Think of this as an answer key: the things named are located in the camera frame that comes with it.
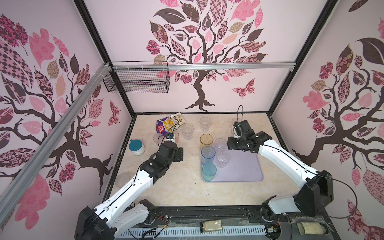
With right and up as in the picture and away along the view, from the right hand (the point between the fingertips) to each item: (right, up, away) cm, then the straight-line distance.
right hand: (231, 141), depth 83 cm
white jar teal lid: (-58, -5, +10) cm, 59 cm away
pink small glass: (-33, +1, +16) cm, 37 cm away
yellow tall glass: (-14, 0, +4) cm, 15 cm away
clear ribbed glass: (-4, -12, +9) cm, 15 cm away
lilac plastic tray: (+10, -16, +9) cm, 21 cm away
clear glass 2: (-26, +5, +24) cm, 36 cm away
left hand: (-31, -5, -3) cm, 32 cm away
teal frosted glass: (-12, -18, +4) cm, 22 cm away
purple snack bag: (-40, +10, +28) cm, 50 cm away
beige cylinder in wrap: (+33, -38, -16) cm, 53 cm away
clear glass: (-4, -3, +14) cm, 15 cm away
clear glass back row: (-13, +12, +30) cm, 35 cm away
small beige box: (-13, -38, -15) cm, 43 cm away
